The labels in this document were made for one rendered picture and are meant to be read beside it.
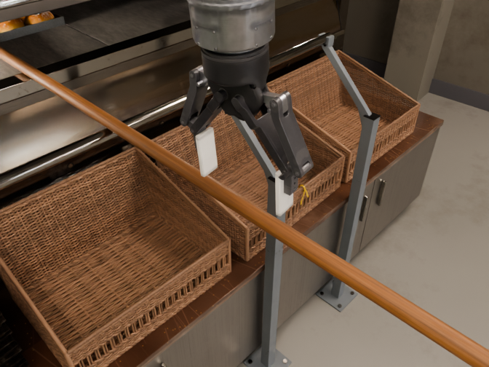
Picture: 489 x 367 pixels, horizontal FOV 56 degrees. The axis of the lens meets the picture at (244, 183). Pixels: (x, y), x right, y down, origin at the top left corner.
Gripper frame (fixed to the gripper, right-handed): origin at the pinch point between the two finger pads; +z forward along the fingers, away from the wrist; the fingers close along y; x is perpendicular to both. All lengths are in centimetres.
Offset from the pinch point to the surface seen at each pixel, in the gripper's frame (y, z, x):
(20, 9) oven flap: -72, -8, 9
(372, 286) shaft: 17.9, 14.9, 6.3
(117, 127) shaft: -45.7, 13.0, 9.7
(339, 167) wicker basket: -33, 69, 90
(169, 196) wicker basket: -66, 61, 33
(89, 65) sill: -86, 17, 29
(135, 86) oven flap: -86, 30, 43
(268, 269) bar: -29, 77, 39
